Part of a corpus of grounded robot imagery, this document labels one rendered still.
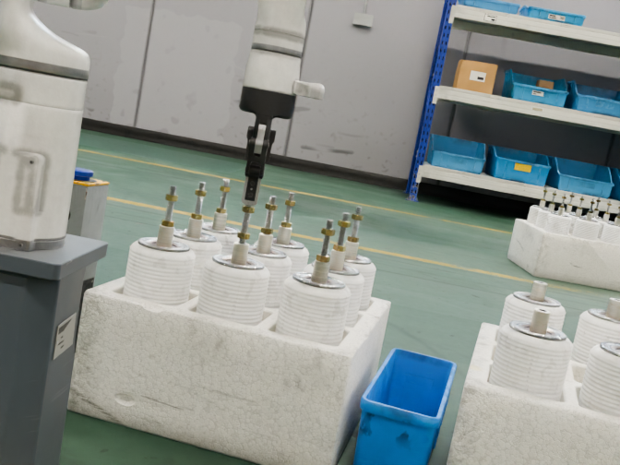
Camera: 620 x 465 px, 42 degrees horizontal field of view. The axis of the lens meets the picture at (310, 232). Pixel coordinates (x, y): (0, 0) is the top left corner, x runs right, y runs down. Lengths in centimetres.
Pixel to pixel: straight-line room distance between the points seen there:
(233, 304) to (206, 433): 18
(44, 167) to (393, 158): 556
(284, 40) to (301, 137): 522
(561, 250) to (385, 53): 329
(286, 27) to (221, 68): 532
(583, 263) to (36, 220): 278
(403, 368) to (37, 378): 71
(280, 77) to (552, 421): 56
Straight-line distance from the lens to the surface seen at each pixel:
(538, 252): 334
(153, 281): 118
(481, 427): 109
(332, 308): 111
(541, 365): 110
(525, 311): 133
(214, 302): 115
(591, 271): 342
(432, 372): 139
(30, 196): 83
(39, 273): 81
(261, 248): 127
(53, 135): 83
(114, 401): 121
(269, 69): 111
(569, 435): 109
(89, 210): 129
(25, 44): 83
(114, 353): 119
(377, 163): 631
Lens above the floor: 49
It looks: 9 degrees down
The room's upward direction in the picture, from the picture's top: 11 degrees clockwise
